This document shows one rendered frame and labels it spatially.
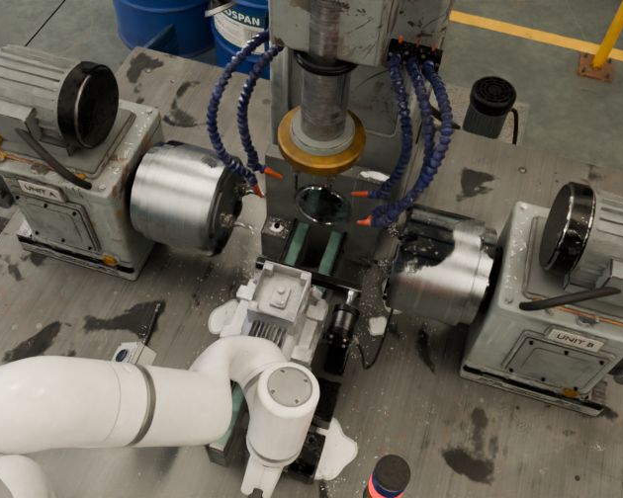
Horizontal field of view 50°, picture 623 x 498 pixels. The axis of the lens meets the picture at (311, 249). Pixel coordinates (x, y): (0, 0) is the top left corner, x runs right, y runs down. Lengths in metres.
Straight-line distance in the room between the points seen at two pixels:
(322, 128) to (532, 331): 0.61
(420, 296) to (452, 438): 0.37
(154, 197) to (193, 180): 0.10
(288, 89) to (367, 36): 0.48
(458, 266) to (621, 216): 0.33
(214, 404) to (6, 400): 0.24
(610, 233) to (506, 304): 0.24
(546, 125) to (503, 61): 0.47
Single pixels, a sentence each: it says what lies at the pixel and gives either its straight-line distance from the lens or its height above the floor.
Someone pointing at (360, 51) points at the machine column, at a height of 1.59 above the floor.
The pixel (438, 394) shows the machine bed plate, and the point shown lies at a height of 0.80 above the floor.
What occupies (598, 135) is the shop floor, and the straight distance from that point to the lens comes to 3.53.
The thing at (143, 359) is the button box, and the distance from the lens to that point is 1.41.
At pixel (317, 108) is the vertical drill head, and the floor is 1.45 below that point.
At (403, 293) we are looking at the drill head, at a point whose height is 1.08.
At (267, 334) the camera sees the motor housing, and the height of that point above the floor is 1.10.
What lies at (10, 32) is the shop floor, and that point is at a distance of 3.95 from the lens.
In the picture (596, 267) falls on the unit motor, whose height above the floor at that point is 1.28.
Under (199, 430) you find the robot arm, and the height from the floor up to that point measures 1.58.
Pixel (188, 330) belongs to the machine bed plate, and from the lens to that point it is 1.73.
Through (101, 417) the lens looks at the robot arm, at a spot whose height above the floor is 1.68.
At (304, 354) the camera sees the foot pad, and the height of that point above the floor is 1.07.
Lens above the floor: 2.33
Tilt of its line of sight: 57 degrees down
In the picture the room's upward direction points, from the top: 4 degrees clockwise
